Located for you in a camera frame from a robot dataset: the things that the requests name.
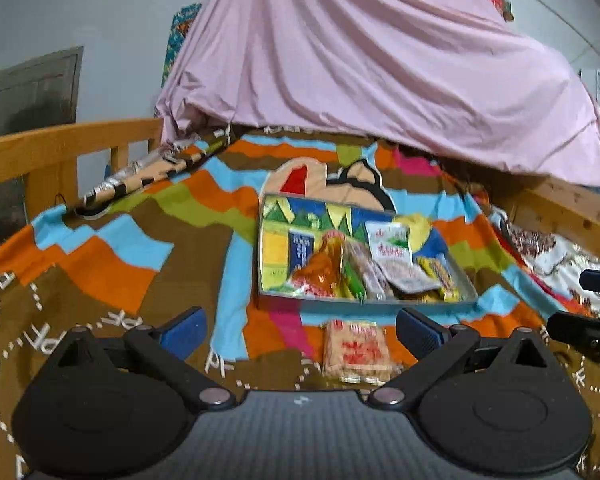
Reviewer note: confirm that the wooden bed rail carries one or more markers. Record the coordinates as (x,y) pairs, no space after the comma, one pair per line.
(55,152)

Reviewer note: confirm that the wooden bed side board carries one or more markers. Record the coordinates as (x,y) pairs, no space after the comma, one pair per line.
(560,200)

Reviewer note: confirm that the green stick packet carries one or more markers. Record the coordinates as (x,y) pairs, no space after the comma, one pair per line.
(355,282)

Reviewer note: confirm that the white floral cloth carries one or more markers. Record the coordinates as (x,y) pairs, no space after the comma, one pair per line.
(550,255)

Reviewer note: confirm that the blue stick sachet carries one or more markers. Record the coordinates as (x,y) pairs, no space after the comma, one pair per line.
(301,251)

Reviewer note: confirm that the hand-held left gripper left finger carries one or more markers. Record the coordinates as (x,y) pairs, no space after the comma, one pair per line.
(185,331)

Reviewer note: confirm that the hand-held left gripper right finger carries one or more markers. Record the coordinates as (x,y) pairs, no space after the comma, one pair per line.
(420,331)

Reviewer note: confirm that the clear sausage packet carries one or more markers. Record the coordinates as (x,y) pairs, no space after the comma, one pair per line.
(367,270)

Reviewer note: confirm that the red white cracker packet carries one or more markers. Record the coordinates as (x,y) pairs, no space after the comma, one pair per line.
(357,350)

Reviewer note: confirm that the grey door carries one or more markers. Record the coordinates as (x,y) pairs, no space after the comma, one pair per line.
(30,110)

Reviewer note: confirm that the yellow green corn packet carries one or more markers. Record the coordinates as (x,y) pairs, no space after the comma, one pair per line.
(442,277)

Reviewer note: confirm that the striped brown cloth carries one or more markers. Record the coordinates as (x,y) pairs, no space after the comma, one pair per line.
(145,170)

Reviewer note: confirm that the pink sheet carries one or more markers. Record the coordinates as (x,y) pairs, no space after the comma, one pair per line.
(370,60)

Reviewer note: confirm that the white green snack packet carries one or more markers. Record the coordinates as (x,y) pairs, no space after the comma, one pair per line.
(391,242)

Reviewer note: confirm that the orange red snack packet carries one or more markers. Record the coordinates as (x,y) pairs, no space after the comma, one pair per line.
(322,265)

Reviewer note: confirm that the colourful printed blanket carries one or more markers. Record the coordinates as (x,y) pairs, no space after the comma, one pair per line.
(130,260)

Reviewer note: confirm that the teal patterned cloth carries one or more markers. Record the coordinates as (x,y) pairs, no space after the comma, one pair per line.
(177,40)

